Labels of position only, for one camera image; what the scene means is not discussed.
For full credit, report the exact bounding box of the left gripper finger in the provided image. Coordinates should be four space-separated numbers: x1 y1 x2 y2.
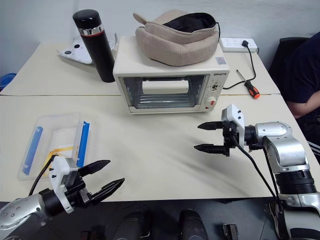
77 159 111 177
89 177 126 205

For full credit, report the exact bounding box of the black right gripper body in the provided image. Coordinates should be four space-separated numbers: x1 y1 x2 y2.
222 121 240 157

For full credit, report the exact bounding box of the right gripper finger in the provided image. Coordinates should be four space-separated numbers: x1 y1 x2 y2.
193 143 227 155
197 121 224 131

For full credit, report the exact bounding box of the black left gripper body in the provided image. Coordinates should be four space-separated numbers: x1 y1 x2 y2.
65 175 92 208

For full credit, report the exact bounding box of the oven timer knob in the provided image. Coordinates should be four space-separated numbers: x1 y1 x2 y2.
203 96 218 109

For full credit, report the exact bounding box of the clear plastic storage box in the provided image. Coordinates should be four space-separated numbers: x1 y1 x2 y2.
16 112 92 181

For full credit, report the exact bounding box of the glass oven door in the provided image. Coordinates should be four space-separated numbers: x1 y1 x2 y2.
117 74 210 112

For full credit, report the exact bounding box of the cream mini oven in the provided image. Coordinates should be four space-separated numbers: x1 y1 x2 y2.
112 35 230 115

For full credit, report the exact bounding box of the blue container clip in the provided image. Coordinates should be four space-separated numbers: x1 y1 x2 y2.
21 126 45 175
76 121 90 168

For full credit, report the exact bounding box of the dark rounded shape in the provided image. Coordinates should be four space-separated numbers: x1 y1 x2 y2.
178 209 210 240
113 209 153 240

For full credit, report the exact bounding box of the orange black screwdriver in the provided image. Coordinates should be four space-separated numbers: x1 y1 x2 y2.
236 69 261 100

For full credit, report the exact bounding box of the white power strip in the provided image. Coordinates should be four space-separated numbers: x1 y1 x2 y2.
219 37 259 53

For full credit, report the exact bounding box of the small dark block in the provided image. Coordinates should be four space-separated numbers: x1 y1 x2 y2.
222 223 239 238

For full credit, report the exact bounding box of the beige fabric bag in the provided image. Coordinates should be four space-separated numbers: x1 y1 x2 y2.
132 9 221 67

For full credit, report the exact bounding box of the person in dark shirt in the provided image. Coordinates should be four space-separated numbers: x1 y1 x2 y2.
282 31 320 163

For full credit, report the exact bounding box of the black cloth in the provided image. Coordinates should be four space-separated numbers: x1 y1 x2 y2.
162 12 221 42

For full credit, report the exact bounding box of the black thermos bottle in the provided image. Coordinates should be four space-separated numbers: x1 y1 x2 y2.
72 9 116 83

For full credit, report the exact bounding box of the white controller device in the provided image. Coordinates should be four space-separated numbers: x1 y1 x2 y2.
56 32 119 65

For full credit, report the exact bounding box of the blue round object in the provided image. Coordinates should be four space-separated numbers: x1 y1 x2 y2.
0 72 17 92

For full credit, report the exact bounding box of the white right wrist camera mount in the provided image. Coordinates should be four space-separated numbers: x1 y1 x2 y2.
221 103 247 147

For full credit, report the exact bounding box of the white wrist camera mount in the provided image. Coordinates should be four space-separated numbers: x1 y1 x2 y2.
49 156 80 214
221 103 247 147

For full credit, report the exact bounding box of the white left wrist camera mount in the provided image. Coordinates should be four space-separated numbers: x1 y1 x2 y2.
49 156 80 214

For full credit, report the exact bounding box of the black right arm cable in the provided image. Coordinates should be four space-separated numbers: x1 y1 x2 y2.
231 129 292 240

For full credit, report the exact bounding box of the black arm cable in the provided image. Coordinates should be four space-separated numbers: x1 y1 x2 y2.
28 154 60 196
231 129 292 240

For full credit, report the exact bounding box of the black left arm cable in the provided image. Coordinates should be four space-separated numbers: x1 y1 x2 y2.
28 154 60 196

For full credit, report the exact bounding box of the black power cord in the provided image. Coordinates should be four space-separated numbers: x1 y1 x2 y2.
222 39 257 90

